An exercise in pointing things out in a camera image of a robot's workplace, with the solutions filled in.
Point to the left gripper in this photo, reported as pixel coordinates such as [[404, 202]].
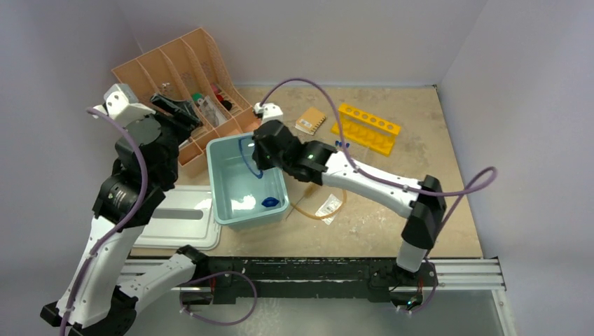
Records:
[[178, 115]]

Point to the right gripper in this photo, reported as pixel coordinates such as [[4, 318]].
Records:
[[262, 163]]

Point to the blue safety glasses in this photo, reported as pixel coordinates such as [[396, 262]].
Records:
[[246, 148]]

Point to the tan bristle brush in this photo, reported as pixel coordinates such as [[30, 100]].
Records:
[[308, 192]]

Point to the teal plastic bin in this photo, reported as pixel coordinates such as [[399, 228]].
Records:
[[234, 188]]

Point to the tan rubber tubing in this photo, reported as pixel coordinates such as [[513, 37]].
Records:
[[334, 212]]

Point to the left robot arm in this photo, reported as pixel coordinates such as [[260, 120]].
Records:
[[145, 168]]

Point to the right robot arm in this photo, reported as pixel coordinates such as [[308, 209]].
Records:
[[419, 202]]

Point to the yellow spiral notebook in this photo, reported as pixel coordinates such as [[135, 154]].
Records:
[[310, 121]]

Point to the peach desk file organizer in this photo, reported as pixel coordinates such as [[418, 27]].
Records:
[[191, 68]]

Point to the white label packet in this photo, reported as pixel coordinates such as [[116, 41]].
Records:
[[328, 206]]

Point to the yellow test tube rack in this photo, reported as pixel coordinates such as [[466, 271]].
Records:
[[368, 130]]

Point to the clear well plate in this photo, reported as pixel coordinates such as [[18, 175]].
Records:
[[360, 155]]

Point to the white bin lid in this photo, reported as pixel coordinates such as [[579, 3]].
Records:
[[185, 217]]

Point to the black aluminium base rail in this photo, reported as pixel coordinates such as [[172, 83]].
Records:
[[227, 278]]

